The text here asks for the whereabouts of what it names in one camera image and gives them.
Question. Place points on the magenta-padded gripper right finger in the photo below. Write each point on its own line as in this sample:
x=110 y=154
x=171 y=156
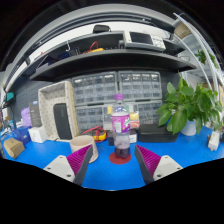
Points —
x=150 y=160

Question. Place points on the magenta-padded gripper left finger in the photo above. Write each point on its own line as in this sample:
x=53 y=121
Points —
x=78 y=160

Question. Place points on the clear bottle with purple label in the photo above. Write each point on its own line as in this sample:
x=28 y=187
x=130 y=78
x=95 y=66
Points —
x=120 y=126

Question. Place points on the beige patterned cup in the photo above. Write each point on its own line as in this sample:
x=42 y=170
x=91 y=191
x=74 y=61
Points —
x=81 y=143

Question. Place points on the black flat case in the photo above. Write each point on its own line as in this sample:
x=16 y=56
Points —
x=156 y=133

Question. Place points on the black box with white label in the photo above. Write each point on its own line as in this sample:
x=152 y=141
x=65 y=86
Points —
x=133 y=137

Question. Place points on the yellow multimeter with red leads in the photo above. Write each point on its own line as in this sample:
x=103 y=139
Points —
x=98 y=135

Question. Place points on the flat round red coaster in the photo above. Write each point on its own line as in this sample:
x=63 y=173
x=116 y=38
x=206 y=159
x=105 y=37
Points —
x=115 y=160

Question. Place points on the black rectangular speaker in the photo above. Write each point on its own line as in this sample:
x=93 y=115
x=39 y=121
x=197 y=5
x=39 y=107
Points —
x=62 y=121

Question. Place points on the clear container of coloured parts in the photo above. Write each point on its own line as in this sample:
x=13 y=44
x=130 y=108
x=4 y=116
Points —
x=134 y=120

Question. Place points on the beige dotted storage tray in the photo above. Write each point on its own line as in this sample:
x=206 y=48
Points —
x=46 y=110

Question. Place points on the blue box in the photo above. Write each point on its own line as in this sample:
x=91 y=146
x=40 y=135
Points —
x=22 y=135

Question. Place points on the dark grey upright box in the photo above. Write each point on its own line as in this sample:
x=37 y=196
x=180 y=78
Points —
x=35 y=113

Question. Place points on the brown cardboard box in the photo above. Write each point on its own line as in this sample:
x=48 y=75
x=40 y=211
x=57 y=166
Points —
x=14 y=148

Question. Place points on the green potted plant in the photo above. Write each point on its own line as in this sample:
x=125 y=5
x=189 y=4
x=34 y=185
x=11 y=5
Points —
x=183 y=103

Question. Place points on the white power adapter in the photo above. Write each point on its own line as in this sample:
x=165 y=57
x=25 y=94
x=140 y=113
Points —
x=213 y=140

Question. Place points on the purple bag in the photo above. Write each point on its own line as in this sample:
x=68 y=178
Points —
x=26 y=116

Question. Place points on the black overhead shelf unit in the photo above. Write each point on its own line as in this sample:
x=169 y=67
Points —
x=110 y=63

